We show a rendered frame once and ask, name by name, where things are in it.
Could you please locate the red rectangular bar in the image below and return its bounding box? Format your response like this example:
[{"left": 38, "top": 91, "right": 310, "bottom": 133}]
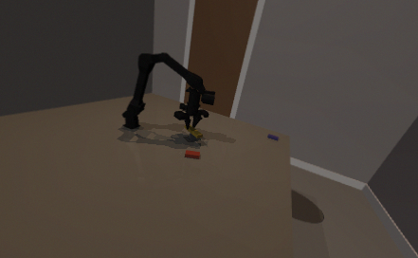
[{"left": 185, "top": 150, "right": 200, "bottom": 158}]

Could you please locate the olive yellow bar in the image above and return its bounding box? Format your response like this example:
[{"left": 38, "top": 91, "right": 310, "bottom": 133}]
[{"left": 184, "top": 125, "right": 203, "bottom": 138}]

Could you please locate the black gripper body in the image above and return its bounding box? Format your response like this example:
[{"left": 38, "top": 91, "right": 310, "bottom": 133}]
[{"left": 174, "top": 101, "right": 209, "bottom": 120}]

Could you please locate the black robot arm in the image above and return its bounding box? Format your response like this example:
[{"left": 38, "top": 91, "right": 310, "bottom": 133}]
[{"left": 121, "top": 52, "right": 215, "bottom": 129}]

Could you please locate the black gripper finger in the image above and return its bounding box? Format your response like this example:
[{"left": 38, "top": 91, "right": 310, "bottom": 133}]
[
  {"left": 192, "top": 116, "right": 202, "bottom": 128},
  {"left": 184, "top": 119, "right": 191, "bottom": 130}
]

